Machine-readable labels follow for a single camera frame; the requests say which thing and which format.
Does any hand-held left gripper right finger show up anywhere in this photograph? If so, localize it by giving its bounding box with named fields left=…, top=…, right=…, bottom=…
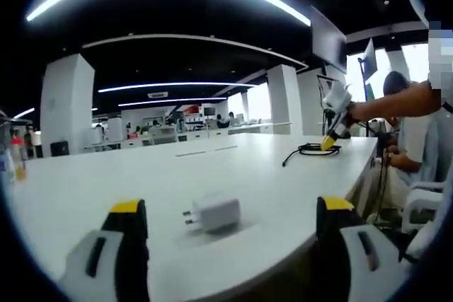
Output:
left=316, top=195, right=408, bottom=302

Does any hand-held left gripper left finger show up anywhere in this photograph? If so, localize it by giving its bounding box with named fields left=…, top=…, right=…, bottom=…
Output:
left=58, top=198, right=149, bottom=302

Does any black Type-C cable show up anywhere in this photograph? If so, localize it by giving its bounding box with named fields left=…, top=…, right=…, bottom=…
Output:
left=282, top=141, right=343, bottom=168

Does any white charger adapter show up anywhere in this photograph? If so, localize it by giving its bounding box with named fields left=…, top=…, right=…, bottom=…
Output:
left=182, top=194, right=242, bottom=233

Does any white desk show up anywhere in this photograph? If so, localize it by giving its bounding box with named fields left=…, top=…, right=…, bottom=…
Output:
left=0, top=133, right=379, bottom=302

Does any person's right hand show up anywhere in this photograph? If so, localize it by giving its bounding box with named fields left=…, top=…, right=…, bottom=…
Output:
left=348, top=101, right=372, bottom=122

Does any small hanging monitor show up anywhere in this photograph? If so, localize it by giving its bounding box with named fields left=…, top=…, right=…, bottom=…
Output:
left=362, top=38, right=378, bottom=82

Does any large hanging monitor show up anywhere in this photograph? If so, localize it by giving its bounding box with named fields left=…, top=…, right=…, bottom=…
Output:
left=310, top=5, right=348, bottom=73

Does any white chair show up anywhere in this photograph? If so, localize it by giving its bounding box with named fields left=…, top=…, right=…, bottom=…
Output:
left=401, top=178, right=447, bottom=236

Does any black box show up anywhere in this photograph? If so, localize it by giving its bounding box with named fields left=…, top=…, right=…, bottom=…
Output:
left=50, top=141, right=69, bottom=157

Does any orange drink bottle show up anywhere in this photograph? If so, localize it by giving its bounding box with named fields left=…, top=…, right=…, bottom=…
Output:
left=12, top=137, right=28, bottom=180

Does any short ceiling light strip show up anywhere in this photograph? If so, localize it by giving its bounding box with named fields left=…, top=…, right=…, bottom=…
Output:
left=118, top=98, right=222, bottom=108

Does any medium ceiling light strip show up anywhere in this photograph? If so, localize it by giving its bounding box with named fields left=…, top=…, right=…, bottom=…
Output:
left=98, top=81, right=256, bottom=93

